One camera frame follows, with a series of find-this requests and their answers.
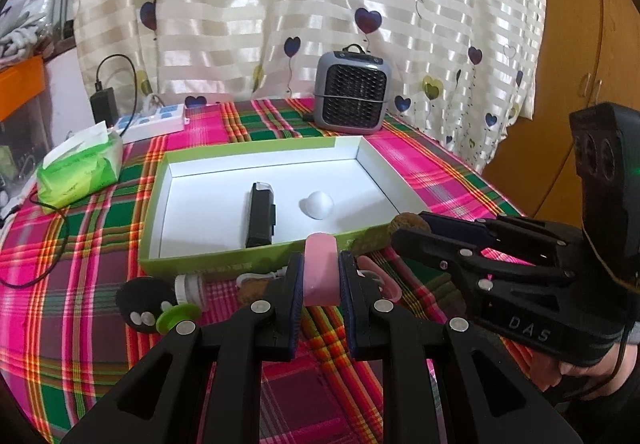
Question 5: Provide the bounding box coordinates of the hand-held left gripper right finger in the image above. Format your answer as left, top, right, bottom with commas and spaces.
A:
337, 250, 586, 444

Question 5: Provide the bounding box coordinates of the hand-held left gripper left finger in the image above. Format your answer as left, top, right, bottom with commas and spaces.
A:
60, 254, 306, 444

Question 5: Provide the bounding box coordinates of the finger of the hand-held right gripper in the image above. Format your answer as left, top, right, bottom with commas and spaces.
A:
390, 225, 576, 292
417, 210, 585, 269

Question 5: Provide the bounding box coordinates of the brown round biscuit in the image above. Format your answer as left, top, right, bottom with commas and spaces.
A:
389, 213, 432, 237

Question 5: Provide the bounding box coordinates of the pink rubber block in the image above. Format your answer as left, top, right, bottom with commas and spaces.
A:
305, 233, 342, 307

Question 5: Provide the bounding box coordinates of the white cord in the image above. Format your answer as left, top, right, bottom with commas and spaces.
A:
236, 270, 287, 285

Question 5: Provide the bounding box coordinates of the pink white ring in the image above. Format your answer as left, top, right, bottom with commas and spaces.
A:
357, 256, 403, 302

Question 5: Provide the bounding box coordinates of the white jar with green lid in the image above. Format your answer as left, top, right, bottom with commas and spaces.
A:
156, 273, 207, 337

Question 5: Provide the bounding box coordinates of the green cardboard box tray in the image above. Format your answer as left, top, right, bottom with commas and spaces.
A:
139, 135, 426, 282

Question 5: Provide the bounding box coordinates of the person's right forearm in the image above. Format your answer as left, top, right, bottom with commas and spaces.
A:
555, 319, 640, 430

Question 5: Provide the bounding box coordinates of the person's right hand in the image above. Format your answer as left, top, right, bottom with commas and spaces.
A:
527, 349, 571, 392

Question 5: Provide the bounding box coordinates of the brown lump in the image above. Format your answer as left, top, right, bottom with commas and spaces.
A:
239, 280, 286, 307

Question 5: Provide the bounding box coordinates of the dark brown object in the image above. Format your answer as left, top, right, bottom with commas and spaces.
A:
352, 226, 396, 257

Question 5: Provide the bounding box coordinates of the black rectangular device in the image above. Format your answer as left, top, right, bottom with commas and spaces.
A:
245, 181, 278, 249

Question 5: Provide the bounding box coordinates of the white dome object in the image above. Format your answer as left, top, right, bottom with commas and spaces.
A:
298, 191, 337, 219

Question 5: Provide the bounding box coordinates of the black disc with white dots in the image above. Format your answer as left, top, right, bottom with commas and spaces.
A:
116, 277, 176, 336

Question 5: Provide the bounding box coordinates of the grey portable heater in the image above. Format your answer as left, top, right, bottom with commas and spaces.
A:
312, 44, 393, 132

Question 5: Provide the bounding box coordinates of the wooden wardrobe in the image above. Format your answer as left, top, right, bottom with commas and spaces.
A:
480, 0, 640, 225

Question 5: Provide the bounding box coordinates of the plaid tablecloth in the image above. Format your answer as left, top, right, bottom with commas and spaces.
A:
0, 98, 551, 444

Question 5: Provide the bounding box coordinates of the white blue power strip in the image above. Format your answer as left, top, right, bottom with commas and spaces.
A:
112, 104, 187, 145

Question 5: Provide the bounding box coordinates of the green tissue pack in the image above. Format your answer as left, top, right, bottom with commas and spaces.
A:
37, 120, 124, 209

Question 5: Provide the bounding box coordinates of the black power adapter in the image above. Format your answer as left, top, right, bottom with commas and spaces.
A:
90, 82, 120, 129

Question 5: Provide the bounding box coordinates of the clear storage bin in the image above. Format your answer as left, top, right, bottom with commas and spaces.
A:
0, 88, 57, 205

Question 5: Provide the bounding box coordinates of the orange bin lid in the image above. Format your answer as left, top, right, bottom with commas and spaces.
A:
0, 56, 47, 122

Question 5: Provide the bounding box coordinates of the pile of white items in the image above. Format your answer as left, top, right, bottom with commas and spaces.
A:
0, 0, 76, 64

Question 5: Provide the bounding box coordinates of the black adapter cable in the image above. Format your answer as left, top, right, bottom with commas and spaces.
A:
94, 54, 139, 125

